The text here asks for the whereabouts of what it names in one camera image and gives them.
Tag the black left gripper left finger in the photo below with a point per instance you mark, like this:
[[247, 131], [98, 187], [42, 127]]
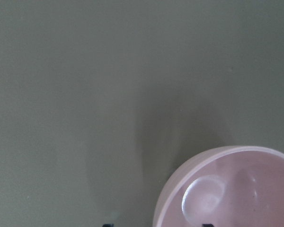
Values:
[[108, 225]]

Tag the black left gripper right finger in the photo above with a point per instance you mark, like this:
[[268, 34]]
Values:
[[207, 225]]

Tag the pink bowl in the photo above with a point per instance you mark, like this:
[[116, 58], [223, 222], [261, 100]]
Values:
[[232, 186]]

